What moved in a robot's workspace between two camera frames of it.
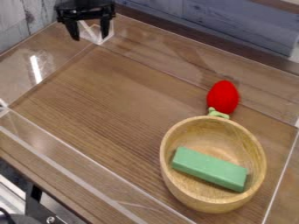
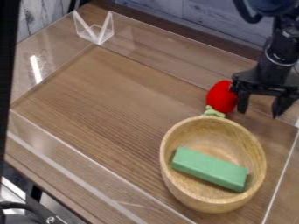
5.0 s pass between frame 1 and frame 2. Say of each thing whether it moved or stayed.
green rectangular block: stayed
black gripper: moved
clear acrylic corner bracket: stayed
